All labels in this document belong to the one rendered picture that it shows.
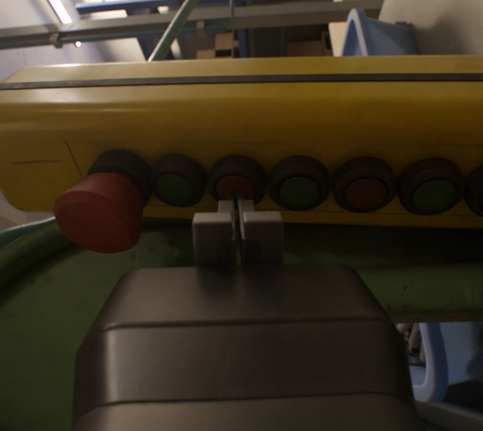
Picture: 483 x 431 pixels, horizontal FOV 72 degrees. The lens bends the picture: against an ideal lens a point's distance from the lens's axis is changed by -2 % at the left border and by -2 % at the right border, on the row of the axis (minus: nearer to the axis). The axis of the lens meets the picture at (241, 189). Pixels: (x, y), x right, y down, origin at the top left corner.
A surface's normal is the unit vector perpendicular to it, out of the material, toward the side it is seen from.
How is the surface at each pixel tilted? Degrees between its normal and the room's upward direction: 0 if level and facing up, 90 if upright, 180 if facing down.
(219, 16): 90
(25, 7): 180
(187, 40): 90
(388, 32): 100
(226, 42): 90
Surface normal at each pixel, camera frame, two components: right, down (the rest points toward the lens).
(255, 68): -0.07, -0.75
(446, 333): 0.09, -0.43
